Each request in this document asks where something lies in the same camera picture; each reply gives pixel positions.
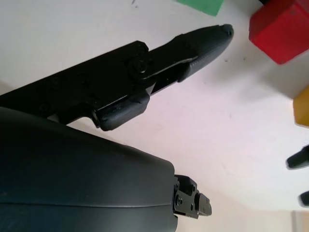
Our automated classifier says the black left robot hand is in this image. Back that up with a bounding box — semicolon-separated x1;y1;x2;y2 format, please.
286;145;309;207

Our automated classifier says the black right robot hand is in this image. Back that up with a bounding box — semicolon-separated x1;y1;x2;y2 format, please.
0;23;234;232

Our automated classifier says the yellow block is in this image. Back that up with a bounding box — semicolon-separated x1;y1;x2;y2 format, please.
293;87;309;126

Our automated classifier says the red block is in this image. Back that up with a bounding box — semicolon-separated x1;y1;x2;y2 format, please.
248;0;309;65

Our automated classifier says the green block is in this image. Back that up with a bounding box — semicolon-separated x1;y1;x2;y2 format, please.
175;0;225;17

